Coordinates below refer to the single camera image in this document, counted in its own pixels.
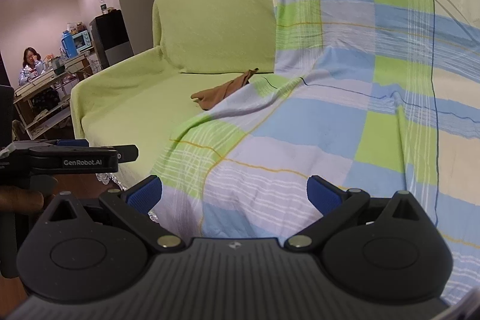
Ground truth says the brown garment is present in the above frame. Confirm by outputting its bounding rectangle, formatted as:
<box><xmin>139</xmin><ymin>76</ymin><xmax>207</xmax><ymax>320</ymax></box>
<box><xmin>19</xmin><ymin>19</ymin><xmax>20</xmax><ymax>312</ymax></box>
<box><xmin>190</xmin><ymin>68</ymin><xmax>260</xmax><ymax>112</ymax></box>

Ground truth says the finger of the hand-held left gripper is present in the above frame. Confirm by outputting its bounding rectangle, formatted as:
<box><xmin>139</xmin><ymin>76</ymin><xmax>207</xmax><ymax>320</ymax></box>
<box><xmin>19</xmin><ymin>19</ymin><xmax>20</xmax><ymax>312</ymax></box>
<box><xmin>45</xmin><ymin>139</ymin><xmax>91</xmax><ymax>149</ymax></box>
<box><xmin>112</xmin><ymin>144</ymin><xmax>140</xmax><ymax>164</ymax></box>

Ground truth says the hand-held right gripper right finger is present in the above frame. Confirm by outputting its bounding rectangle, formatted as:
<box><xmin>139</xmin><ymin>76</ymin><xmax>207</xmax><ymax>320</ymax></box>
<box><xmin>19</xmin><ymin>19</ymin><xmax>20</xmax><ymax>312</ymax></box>
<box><xmin>285</xmin><ymin>175</ymin><xmax>430</xmax><ymax>252</ymax></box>

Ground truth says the green covered sofa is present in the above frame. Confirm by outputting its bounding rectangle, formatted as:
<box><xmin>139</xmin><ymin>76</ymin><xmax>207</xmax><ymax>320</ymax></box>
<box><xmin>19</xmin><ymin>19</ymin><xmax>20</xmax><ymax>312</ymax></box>
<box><xmin>70</xmin><ymin>0</ymin><xmax>286</xmax><ymax>227</ymax></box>

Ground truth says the black refrigerator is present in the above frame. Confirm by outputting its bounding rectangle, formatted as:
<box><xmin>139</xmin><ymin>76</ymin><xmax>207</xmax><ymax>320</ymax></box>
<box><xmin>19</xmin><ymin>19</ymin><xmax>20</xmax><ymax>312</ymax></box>
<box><xmin>89</xmin><ymin>10</ymin><xmax>135</xmax><ymax>72</ymax></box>

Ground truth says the checkered bed sheet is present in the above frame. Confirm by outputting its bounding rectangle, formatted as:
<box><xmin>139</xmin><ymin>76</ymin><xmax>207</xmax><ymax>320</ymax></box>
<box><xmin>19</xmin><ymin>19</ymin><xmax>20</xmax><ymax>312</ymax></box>
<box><xmin>150</xmin><ymin>0</ymin><xmax>480</xmax><ymax>306</ymax></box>

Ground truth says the wooden shelf table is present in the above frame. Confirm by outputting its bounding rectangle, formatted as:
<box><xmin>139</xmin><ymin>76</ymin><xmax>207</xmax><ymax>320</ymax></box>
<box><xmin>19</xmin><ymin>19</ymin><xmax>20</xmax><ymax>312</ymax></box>
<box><xmin>13</xmin><ymin>52</ymin><xmax>96</xmax><ymax>141</ymax></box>

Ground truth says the person's left hand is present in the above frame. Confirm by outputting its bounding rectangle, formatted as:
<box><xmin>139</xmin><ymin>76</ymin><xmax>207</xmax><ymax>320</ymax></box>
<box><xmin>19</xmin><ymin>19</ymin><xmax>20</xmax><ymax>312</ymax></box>
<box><xmin>0</xmin><ymin>189</ymin><xmax>47</xmax><ymax>213</ymax></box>

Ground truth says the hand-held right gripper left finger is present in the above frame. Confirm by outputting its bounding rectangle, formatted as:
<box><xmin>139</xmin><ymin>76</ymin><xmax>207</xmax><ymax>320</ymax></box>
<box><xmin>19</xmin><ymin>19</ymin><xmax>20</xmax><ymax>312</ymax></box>
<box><xmin>45</xmin><ymin>175</ymin><xmax>184</xmax><ymax>253</ymax></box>

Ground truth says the blue thermos jug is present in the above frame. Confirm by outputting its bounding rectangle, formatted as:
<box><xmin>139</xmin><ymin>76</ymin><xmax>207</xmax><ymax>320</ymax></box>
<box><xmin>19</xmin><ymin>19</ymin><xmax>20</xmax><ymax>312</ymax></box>
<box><xmin>61</xmin><ymin>31</ymin><xmax>78</xmax><ymax>58</ymax></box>

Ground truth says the light blue toaster oven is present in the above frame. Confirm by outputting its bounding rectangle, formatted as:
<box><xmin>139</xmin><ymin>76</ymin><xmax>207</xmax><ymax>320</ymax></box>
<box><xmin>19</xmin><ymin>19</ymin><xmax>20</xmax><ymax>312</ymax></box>
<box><xmin>71</xmin><ymin>31</ymin><xmax>94</xmax><ymax>51</ymax></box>

